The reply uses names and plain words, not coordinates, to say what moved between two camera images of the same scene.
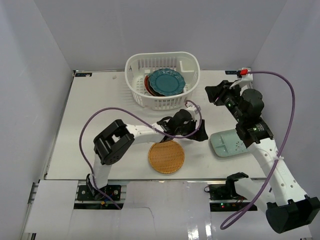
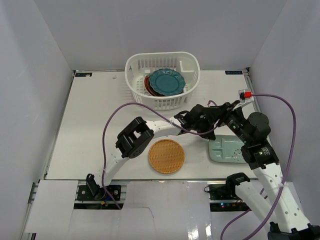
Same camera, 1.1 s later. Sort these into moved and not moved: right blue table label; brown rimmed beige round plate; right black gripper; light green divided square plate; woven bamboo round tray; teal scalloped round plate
Moved: light green divided square plate; right black gripper
Not moved: teal scalloped round plate; woven bamboo round tray; right blue table label; brown rimmed beige round plate
